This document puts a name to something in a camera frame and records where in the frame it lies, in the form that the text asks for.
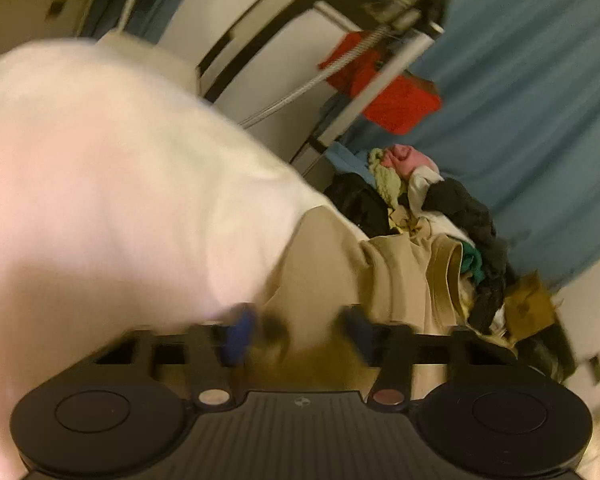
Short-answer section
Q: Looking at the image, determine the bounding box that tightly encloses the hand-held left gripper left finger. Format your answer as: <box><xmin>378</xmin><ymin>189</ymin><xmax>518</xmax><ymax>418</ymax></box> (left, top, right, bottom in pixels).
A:
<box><xmin>87</xmin><ymin>304</ymin><xmax>258</xmax><ymax>408</ymax></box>

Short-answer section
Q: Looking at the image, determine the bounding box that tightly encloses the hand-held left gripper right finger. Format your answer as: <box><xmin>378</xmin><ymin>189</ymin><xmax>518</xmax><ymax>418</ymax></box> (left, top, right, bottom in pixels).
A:
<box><xmin>337</xmin><ymin>305</ymin><xmax>522</xmax><ymax>407</ymax></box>

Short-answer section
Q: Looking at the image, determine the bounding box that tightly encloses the tan printed shirt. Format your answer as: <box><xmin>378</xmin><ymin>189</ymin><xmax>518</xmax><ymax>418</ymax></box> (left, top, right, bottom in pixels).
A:
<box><xmin>245</xmin><ymin>205</ymin><xmax>481</xmax><ymax>396</ymax></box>

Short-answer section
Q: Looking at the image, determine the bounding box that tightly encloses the white shirt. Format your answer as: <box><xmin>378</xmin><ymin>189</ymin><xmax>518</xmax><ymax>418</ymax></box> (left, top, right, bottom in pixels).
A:
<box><xmin>0</xmin><ymin>37</ymin><xmax>333</xmax><ymax>480</ymax></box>

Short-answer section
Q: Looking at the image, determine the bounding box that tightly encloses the pile of mixed clothes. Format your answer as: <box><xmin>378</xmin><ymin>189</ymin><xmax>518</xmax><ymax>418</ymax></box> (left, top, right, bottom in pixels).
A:
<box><xmin>325</xmin><ymin>144</ymin><xmax>523</xmax><ymax>341</ymax></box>

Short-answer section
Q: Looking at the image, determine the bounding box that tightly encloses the yellow-brown paper bag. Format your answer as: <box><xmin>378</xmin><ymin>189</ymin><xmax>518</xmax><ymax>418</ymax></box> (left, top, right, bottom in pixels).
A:
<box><xmin>502</xmin><ymin>270</ymin><xmax>563</xmax><ymax>342</ymax></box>

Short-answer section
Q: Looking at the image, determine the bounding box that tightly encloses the black bag white swoosh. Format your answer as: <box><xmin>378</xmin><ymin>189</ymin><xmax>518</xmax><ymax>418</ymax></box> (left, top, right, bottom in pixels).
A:
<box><xmin>519</xmin><ymin>321</ymin><xmax>578</xmax><ymax>383</ymax></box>

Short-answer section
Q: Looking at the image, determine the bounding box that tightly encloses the red cloth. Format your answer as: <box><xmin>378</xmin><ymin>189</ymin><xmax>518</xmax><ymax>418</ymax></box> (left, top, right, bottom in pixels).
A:
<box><xmin>317</xmin><ymin>30</ymin><xmax>443</xmax><ymax>136</ymax></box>

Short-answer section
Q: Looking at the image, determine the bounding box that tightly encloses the white tripod stand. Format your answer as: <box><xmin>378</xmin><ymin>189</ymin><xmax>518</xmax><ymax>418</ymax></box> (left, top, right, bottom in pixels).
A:
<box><xmin>240</xmin><ymin>0</ymin><xmax>451</xmax><ymax>166</ymax></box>

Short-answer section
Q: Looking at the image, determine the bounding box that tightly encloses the blue curtain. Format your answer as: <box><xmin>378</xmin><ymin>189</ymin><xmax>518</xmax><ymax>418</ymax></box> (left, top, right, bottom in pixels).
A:
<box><xmin>85</xmin><ymin>0</ymin><xmax>206</xmax><ymax>45</ymax></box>
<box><xmin>402</xmin><ymin>0</ymin><xmax>600</xmax><ymax>293</ymax></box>

